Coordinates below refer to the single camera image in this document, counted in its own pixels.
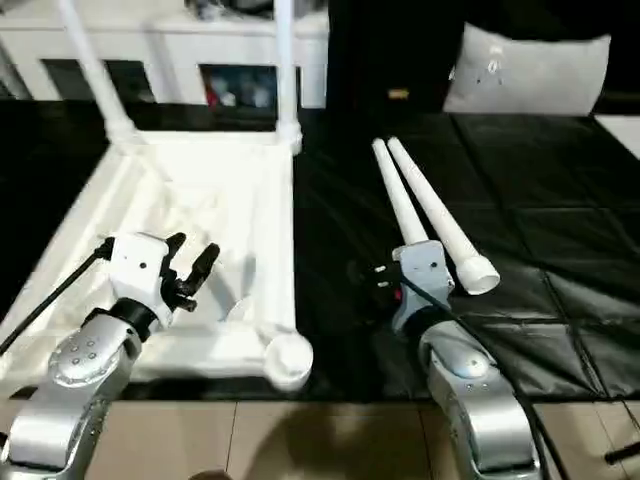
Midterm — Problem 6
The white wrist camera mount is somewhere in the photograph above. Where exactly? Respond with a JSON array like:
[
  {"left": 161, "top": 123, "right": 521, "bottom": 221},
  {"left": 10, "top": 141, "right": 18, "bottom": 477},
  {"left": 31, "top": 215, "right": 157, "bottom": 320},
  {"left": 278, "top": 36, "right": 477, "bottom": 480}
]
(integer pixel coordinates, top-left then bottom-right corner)
[
  {"left": 391, "top": 239, "right": 454, "bottom": 334},
  {"left": 107, "top": 232, "right": 174, "bottom": 329}
]

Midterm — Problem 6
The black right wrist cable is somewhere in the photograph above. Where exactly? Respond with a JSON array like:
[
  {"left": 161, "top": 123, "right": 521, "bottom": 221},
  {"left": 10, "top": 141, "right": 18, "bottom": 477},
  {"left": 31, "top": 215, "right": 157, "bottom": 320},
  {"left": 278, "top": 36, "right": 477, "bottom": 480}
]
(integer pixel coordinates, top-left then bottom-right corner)
[{"left": 399, "top": 277, "right": 561, "bottom": 480}]

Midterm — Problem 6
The white plastic table leg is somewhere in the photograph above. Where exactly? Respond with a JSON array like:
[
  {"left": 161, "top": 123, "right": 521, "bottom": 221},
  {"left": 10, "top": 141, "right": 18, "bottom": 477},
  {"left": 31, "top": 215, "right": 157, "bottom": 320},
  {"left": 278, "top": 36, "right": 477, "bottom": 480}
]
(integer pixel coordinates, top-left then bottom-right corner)
[
  {"left": 370, "top": 138, "right": 431, "bottom": 246},
  {"left": 272, "top": 0, "right": 304, "bottom": 151},
  {"left": 387, "top": 137, "right": 501, "bottom": 295},
  {"left": 57, "top": 0, "right": 136, "bottom": 144}
]

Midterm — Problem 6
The black speaker with gold label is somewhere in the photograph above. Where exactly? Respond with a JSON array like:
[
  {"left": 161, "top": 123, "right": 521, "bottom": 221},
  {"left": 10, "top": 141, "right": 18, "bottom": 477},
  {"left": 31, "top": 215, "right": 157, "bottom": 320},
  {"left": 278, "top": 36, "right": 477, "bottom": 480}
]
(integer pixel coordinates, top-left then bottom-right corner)
[{"left": 327, "top": 0, "right": 466, "bottom": 112}]

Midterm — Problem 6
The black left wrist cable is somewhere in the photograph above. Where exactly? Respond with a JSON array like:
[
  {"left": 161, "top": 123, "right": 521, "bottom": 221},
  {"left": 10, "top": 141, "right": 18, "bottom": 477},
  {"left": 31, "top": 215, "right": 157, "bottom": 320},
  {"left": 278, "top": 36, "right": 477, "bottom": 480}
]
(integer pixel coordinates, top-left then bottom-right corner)
[{"left": 0, "top": 239, "right": 115, "bottom": 356}]

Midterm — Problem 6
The white flat panel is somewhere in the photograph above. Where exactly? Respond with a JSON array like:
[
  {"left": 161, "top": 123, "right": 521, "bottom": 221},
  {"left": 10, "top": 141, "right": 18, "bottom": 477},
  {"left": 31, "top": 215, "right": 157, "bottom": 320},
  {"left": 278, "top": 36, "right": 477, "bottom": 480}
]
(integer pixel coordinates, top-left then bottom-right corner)
[{"left": 594, "top": 113, "right": 640, "bottom": 161}]

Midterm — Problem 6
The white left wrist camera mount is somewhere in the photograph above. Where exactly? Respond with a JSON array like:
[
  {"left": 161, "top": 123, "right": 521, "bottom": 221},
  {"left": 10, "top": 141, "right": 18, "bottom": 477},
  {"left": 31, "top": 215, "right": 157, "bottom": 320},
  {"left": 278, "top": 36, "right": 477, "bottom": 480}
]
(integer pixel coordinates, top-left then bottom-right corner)
[{"left": 107, "top": 232, "right": 174, "bottom": 329}]

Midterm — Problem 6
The white sideboard with glass doors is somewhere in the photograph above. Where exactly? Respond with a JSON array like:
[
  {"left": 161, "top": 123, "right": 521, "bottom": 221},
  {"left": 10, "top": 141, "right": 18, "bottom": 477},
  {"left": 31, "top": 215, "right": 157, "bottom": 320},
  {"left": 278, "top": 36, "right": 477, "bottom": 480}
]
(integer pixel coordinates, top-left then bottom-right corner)
[{"left": 0, "top": 0, "right": 331, "bottom": 109}]

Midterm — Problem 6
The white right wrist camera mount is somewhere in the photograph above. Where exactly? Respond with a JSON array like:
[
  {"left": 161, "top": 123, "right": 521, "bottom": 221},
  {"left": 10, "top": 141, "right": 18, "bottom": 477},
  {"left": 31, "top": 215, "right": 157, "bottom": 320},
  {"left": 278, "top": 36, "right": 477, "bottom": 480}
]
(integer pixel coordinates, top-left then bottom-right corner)
[{"left": 391, "top": 239, "right": 454, "bottom": 334}]

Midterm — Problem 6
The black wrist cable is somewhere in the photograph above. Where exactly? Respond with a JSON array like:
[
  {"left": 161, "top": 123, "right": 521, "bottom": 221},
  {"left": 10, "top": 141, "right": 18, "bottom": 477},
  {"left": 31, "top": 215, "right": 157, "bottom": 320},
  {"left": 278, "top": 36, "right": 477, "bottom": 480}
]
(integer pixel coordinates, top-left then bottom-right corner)
[
  {"left": 0, "top": 239, "right": 115, "bottom": 356},
  {"left": 399, "top": 277, "right": 561, "bottom": 480}
]

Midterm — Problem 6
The black stand leg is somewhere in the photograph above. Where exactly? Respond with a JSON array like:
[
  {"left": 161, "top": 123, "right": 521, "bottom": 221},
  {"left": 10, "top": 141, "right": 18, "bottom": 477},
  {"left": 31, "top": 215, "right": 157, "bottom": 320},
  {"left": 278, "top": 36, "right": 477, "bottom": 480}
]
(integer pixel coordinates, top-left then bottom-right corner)
[{"left": 604, "top": 442, "right": 640, "bottom": 464}]

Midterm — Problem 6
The white plastic table top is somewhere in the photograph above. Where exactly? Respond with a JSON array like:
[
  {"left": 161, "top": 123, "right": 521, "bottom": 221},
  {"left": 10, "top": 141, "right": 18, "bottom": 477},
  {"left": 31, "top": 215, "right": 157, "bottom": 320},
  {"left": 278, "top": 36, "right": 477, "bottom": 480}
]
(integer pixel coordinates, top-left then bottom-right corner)
[{"left": 0, "top": 127, "right": 315, "bottom": 401}]

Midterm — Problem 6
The grey cushion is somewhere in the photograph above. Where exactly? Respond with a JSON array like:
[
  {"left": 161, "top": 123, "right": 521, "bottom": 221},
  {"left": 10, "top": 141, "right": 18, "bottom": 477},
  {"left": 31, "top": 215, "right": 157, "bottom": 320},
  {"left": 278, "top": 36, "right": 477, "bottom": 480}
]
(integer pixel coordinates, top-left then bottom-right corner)
[{"left": 442, "top": 22, "right": 614, "bottom": 115}]

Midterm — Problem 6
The black work mat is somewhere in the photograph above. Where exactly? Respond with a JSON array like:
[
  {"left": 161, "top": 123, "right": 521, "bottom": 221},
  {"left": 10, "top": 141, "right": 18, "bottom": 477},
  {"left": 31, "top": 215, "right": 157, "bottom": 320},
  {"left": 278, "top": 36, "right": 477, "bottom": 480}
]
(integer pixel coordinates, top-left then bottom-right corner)
[{"left": 0, "top": 99, "right": 640, "bottom": 401}]

